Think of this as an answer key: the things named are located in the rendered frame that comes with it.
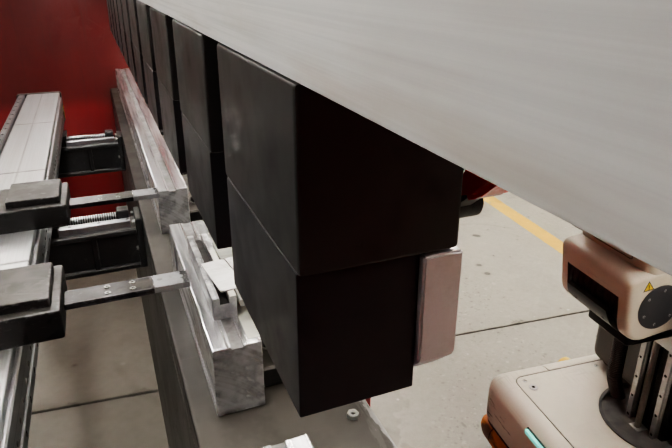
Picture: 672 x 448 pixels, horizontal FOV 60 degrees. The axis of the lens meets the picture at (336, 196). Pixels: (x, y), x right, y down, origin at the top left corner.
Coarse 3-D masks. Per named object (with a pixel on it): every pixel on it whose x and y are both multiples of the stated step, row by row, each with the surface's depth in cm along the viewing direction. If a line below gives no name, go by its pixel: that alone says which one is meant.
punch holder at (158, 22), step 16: (160, 16) 60; (160, 32) 62; (160, 48) 64; (160, 64) 67; (160, 80) 69; (176, 80) 59; (160, 96) 72; (176, 96) 60; (176, 112) 61; (176, 128) 61; (176, 144) 63; (176, 160) 65
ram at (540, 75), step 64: (192, 0) 41; (256, 0) 25; (320, 0) 19; (384, 0) 15; (448, 0) 12; (512, 0) 10; (576, 0) 9; (640, 0) 8; (320, 64) 19; (384, 64) 15; (448, 64) 12; (512, 64) 10; (576, 64) 9; (640, 64) 8; (448, 128) 13; (512, 128) 11; (576, 128) 9; (640, 128) 8; (512, 192) 11; (576, 192) 9; (640, 192) 8; (640, 256) 8
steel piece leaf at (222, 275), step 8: (208, 264) 80; (216, 264) 80; (224, 264) 80; (208, 272) 78; (216, 272) 78; (224, 272) 78; (232, 272) 78; (216, 280) 76; (224, 280) 76; (232, 280) 76; (224, 288) 74; (232, 288) 74
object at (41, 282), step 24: (48, 264) 73; (0, 288) 68; (24, 288) 68; (48, 288) 68; (96, 288) 74; (120, 288) 74; (144, 288) 74; (168, 288) 74; (0, 312) 64; (24, 312) 65; (48, 312) 65; (0, 336) 64; (24, 336) 65; (48, 336) 66
